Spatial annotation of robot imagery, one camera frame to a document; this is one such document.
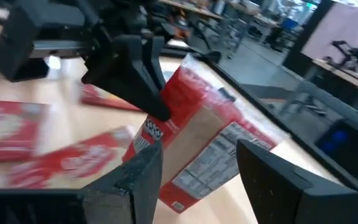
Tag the pale fabric partition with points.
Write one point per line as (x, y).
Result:
(346, 28)

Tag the red microwave popcorn bag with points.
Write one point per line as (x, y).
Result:
(8, 130)
(104, 98)
(73, 158)
(204, 130)

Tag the black partition post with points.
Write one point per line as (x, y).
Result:
(306, 34)

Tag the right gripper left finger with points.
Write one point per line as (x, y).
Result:
(129, 193)

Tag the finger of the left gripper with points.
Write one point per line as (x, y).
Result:
(129, 74)
(158, 62)

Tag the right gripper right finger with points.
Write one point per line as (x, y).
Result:
(284, 199)

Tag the black background robot arm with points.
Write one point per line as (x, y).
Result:
(356, 54)

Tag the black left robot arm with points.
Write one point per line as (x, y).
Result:
(135, 15)

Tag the wooden workbench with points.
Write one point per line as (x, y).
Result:
(346, 77)

